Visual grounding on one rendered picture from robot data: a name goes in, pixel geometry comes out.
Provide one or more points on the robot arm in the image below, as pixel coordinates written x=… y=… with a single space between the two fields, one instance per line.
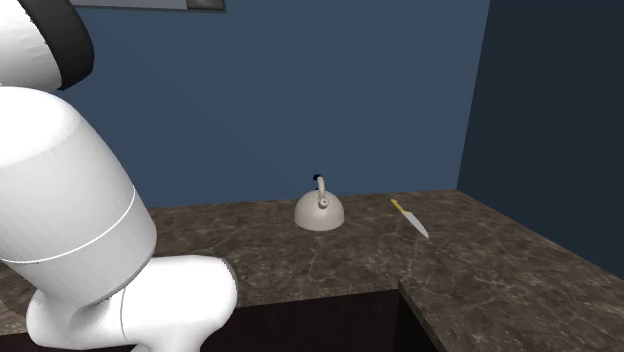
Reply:
x=68 y=195

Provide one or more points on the white kettle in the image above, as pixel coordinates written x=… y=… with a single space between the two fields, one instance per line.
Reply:
x=319 y=212

